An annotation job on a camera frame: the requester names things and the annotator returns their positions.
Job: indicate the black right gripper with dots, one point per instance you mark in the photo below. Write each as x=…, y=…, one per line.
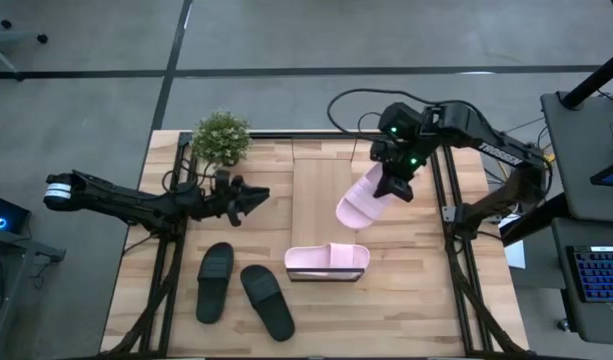
x=398, y=160

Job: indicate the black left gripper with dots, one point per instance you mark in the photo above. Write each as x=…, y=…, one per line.
x=226, y=195

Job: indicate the pink slide sandal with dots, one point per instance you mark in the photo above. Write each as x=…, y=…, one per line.
x=358, y=207
x=331, y=256

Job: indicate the black slide sandal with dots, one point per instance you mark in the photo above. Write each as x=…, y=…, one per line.
x=215, y=285
x=268, y=305

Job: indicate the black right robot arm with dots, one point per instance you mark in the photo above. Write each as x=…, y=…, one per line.
x=486, y=140

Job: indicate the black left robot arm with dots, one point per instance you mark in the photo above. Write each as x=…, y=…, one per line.
x=121, y=202

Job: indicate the small green potted plant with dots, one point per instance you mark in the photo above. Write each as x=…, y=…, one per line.
x=221, y=137

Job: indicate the white paper sheet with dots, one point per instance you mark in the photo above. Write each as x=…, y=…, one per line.
x=516, y=252

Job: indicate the black stand bar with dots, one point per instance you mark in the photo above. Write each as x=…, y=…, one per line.
x=536, y=222

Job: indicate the grey desk with laptop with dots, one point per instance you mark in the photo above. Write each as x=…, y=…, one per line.
x=581, y=150

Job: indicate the black caster wheel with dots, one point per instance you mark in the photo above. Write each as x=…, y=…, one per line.
x=564, y=325

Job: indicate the backlit computer keyboard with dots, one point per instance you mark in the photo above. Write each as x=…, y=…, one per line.
x=601, y=275

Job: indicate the black pole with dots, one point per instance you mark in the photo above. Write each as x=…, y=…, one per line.
x=593, y=80

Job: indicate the grey desk with keyboard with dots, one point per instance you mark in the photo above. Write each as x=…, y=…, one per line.
x=596, y=320

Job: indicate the computer case with blue light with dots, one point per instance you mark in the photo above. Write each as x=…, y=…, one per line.
x=3, y=212

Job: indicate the grey metal cart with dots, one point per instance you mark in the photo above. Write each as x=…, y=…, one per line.
x=11, y=265

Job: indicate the office chair base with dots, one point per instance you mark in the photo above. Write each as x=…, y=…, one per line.
x=1, y=42

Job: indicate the wooden shelf with black frame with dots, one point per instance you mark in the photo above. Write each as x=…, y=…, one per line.
x=316, y=200

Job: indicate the black aluminium table frame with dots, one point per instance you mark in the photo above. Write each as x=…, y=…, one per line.
x=286, y=135

